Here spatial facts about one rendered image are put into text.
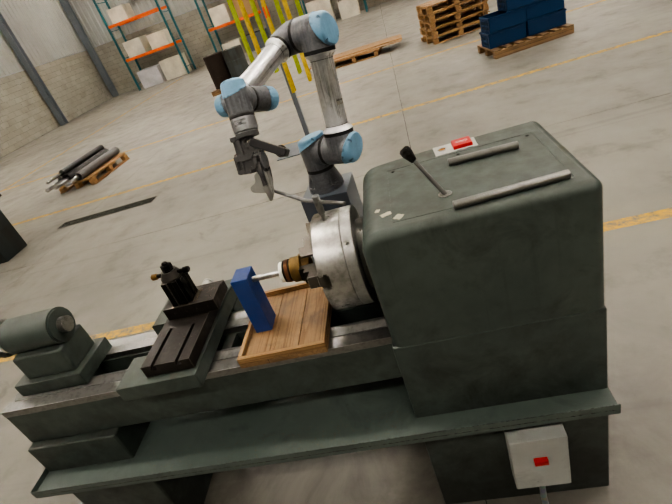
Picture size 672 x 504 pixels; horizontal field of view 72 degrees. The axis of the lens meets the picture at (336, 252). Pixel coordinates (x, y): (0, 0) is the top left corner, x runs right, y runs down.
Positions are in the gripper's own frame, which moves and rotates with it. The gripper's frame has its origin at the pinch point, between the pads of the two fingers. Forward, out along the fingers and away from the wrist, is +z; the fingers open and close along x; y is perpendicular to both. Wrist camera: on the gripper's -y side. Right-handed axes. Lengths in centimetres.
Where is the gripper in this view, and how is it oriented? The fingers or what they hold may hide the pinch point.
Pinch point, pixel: (272, 196)
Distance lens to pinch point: 142.1
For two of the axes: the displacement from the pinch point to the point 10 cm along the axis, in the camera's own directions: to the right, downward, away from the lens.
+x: -1.5, 2.1, -9.7
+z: 2.6, 9.5, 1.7
